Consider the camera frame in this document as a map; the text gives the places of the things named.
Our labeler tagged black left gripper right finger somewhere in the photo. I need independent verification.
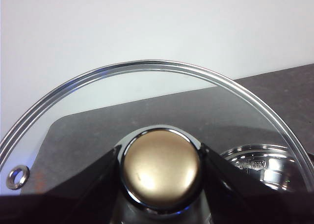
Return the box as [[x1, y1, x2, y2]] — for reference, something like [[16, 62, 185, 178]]
[[200, 143, 314, 224]]

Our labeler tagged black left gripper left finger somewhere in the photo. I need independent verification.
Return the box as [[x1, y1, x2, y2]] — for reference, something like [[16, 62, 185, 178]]
[[0, 145, 128, 224]]

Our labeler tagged pale green electric steamer pot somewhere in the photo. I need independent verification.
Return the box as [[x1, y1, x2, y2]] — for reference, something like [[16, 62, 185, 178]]
[[219, 142, 314, 193]]

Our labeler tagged glass lid with round knob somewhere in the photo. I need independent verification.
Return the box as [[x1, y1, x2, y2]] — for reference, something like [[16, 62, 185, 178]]
[[0, 59, 314, 224]]

